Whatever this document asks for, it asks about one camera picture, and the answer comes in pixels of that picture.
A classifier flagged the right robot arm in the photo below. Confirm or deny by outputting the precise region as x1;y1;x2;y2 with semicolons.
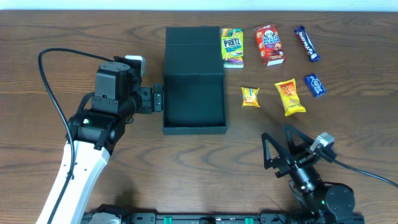
261;125;355;223

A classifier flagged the blue Eclipse candy pack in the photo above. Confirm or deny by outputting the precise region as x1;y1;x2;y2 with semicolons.
304;73;326;98

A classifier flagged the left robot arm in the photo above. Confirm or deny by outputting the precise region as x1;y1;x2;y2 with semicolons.
37;55;163;223

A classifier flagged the large yellow snack packet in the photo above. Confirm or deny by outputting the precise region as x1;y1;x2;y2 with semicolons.
275;78;306;116

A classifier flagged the left black cable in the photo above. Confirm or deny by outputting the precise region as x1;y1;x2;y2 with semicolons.
37;47;114;224

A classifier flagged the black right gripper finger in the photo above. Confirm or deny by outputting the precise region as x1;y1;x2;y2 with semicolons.
284;125;314;154
261;132;293;170

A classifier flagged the small yellow snack packet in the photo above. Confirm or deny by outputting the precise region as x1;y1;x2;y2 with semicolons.
241;87;261;108

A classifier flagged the blue Dairy Milk bar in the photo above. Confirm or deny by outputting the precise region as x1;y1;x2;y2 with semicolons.
294;26;320;62

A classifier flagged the right black cable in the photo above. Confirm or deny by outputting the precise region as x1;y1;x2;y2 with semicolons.
323;149;398;189

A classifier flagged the black gift box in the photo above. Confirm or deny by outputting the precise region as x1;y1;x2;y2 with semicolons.
162;26;227;135

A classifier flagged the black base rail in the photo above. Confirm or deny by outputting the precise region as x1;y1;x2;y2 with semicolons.
81;212;365;224

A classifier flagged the red Hello Panda box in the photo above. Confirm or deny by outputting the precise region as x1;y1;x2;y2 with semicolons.
254;24;286;66

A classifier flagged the green Pretz snack box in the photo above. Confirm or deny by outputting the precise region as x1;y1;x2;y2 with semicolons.
221;28;244;68

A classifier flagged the black cable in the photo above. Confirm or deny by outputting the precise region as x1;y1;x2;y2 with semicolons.
37;47;114;224
323;149;398;189

